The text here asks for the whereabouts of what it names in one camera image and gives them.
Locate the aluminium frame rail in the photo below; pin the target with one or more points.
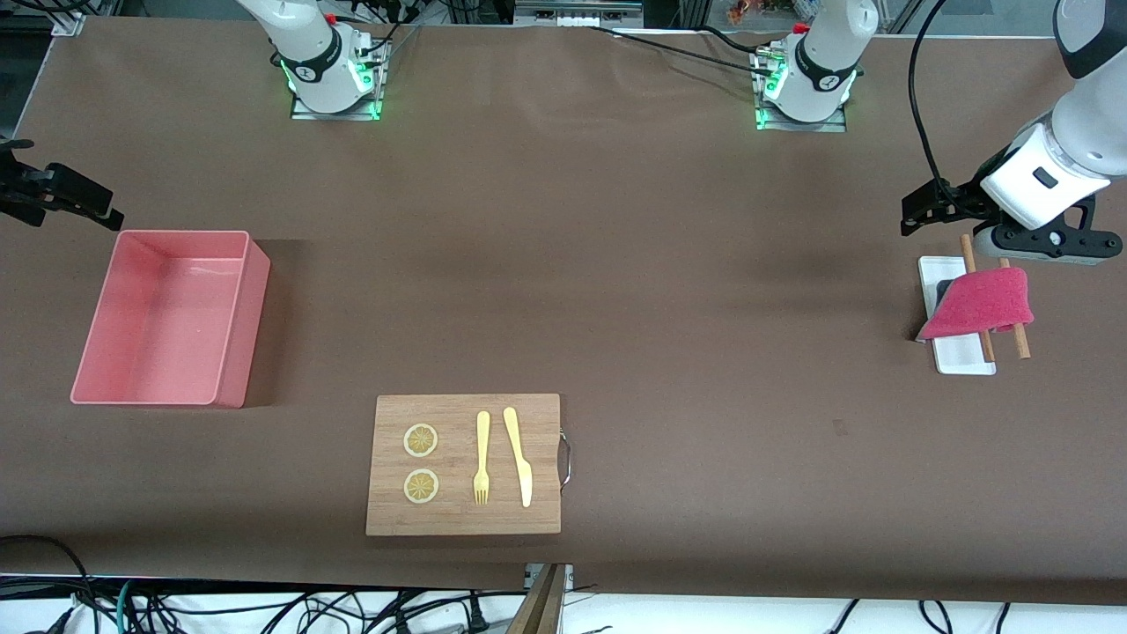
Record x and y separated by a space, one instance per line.
577 11

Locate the lemon slice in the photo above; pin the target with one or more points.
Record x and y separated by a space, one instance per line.
421 486
420 440

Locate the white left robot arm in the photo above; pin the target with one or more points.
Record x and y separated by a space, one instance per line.
823 53

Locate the aluminium corner bracket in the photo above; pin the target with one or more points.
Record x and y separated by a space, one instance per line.
69 25

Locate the wooden cutting board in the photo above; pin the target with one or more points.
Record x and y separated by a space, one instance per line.
467 515

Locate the yellow plastic fork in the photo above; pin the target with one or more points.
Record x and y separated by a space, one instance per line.
482 458

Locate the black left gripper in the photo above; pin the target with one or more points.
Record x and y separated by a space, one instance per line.
971 194

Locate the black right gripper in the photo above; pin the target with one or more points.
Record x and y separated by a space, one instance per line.
25 187

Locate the pink plastic bin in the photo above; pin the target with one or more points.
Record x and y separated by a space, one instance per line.
167 317

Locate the brown table cover sheet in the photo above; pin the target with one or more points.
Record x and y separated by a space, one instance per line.
704 484

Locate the wooden beam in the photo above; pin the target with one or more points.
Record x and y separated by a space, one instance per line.
537 612

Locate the white rectangular tray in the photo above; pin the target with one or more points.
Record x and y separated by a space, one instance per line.
960 357

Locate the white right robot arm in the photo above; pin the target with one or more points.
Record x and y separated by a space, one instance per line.
313 53

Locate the red cloth with gray back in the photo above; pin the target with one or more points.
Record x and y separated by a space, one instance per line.
982 304

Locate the yellow plastic knife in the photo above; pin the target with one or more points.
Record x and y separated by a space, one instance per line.
519 458

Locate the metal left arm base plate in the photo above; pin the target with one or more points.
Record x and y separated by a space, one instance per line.
775 125

